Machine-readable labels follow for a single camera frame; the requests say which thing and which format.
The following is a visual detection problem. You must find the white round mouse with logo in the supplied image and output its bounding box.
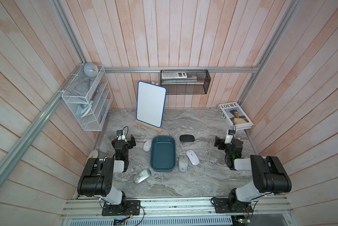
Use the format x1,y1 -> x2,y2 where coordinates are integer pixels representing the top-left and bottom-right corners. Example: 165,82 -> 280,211
143,139 -> 153,152

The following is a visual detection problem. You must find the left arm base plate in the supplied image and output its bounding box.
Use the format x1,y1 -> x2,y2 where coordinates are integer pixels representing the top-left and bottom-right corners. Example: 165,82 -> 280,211
101,200 -> 141,217

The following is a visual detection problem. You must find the pale blue desk clock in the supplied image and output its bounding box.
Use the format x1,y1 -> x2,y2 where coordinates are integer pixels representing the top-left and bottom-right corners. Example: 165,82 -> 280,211
84,63 -> 99,79

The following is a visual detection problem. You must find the wooden easel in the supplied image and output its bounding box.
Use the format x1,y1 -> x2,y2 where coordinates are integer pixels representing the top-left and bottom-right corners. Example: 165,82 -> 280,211
136,120 -> 162,136

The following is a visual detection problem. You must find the white iron on shelf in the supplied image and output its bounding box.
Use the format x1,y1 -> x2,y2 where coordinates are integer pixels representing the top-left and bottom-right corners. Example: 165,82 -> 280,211
75,101 -> 93,119

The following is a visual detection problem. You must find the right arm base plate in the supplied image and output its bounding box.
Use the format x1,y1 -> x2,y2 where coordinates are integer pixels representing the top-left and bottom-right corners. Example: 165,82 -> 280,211
211,197 -> 253,213

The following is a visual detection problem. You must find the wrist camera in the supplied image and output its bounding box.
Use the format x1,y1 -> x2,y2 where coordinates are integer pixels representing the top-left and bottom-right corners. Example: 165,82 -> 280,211
116,130 -> 126,141
224,130 -> 235,144

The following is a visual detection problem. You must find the silver mouse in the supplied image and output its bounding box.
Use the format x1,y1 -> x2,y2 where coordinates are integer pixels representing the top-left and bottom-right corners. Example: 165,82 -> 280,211
134,169 -> 152,184

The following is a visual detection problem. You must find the white wire wall shelf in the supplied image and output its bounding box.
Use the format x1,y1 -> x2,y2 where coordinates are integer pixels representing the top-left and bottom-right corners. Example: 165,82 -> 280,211
62,65 -> 113,131

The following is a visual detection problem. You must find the grey white mouse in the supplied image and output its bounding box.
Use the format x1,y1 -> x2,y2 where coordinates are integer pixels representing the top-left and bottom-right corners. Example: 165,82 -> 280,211
178,155 -> 189,172

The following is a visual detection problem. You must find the black mesh wall basket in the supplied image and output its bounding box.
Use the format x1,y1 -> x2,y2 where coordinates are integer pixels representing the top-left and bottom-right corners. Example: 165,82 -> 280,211
160,69 -> 211,95

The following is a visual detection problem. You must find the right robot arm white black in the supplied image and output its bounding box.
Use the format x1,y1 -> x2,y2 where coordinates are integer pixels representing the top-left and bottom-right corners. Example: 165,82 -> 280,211
214,136 -> 292,212

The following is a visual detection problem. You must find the whiteboard with blue frame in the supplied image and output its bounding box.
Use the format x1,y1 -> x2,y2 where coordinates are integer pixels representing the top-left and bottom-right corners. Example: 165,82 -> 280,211
136,81 -> 167,128

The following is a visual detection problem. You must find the LOEWE book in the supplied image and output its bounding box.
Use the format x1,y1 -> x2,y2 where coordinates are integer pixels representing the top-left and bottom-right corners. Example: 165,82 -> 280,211
217,102 -> 254,131

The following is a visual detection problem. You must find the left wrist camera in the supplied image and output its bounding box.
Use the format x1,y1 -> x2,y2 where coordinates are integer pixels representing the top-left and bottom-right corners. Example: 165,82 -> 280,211
116,130 -> 126,141

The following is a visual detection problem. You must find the white tape roll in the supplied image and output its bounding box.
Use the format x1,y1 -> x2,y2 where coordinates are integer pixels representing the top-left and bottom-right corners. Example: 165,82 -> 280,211
87,150 -> 99,160

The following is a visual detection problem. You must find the white slim mouse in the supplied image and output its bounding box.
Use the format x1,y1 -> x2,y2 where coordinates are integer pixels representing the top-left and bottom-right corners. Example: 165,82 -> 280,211
186,150 -> 200,166

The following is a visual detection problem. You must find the aluminium front rail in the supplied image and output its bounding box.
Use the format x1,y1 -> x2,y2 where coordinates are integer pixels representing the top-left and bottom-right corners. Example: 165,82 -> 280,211
60,195 -> 294,219

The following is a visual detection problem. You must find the teal storage box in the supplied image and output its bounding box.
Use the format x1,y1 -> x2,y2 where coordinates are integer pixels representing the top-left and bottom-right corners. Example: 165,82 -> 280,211
150,136 -> 176,172

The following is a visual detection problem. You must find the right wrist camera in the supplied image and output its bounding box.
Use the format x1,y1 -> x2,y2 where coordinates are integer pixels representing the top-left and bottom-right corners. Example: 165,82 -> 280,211
224,130 -> 235,144

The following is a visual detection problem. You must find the black slim mouse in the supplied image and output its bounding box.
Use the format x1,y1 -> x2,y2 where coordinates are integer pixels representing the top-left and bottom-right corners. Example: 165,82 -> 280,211
179,134 -> 195,142

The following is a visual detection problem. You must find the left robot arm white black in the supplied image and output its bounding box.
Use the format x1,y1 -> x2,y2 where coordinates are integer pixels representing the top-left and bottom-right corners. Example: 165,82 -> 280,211
77,135 -> 136,208

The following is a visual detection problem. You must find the white calculator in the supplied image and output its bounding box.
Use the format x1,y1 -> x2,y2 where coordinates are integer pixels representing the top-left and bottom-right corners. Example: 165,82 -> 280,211
161,72 -> 187,80

